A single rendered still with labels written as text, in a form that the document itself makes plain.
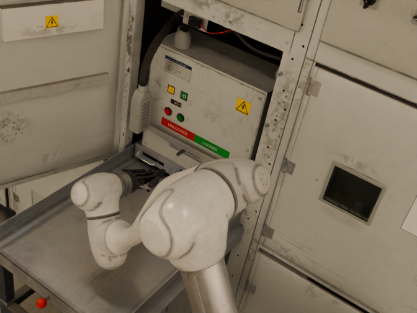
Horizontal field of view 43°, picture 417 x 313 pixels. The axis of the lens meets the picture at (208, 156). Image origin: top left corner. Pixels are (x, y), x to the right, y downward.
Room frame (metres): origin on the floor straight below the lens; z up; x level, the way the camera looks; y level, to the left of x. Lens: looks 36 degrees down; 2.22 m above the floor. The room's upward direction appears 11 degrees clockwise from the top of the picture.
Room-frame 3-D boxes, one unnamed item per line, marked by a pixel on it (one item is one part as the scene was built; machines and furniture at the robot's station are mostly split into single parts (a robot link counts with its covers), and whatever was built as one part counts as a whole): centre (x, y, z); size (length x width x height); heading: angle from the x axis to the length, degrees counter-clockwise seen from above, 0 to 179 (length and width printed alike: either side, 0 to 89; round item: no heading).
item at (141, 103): (1.73, 0.29, 1.14); 0.08 x 0.05 x 0.17; 152
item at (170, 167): (1.70, 0.06, 0.89); 0.54 x 0.05 x 0.06; 62
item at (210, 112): (1.69, 0.07, 1.15); 0.48 x 0.01 x 0.48; 62
